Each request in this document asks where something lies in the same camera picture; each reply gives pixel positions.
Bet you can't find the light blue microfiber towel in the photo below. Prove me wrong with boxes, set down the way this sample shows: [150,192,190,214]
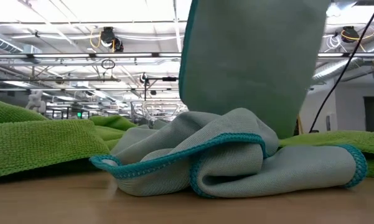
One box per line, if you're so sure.
[89,107,369,200]
[177,0,331,140]

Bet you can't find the black ceiling cable reel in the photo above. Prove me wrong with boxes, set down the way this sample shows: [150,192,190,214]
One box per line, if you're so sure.
[340,26,360,44]
[99,26,124,53]

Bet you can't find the silver ventilation duct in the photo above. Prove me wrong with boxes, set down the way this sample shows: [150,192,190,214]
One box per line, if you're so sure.
[312,43,374,85]
[0,32,24,54]

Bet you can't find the clear plastic bin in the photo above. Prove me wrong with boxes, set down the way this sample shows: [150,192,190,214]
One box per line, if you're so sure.
[129,98,190,126]

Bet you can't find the long ceiling light bar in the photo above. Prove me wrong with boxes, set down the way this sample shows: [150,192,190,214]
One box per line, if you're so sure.
[0,52,374,60]

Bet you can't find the black camera stand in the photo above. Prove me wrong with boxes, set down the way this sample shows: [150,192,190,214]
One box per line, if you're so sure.
[142,73,179,102]

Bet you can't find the hanging black cable loop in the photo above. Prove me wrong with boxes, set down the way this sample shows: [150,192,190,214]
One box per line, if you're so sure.
[100,58,116,70]

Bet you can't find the white robot figure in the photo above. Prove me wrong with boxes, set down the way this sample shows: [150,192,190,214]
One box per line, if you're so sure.
[25,90,47,114]

